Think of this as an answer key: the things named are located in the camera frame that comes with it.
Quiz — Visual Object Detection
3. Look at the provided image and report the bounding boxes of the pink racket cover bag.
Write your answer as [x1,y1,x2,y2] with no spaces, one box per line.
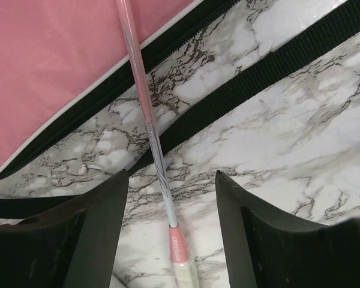
[0,0,134,179]

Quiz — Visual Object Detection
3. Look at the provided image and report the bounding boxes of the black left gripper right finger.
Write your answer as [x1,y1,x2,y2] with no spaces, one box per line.
[215,171,360,287]

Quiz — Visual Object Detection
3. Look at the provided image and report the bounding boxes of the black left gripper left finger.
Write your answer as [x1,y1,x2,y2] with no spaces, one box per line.
[0,170,128,287]

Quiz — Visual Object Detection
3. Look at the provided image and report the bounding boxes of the pink badminton racket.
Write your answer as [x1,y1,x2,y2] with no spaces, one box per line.
[116,0,200,287]

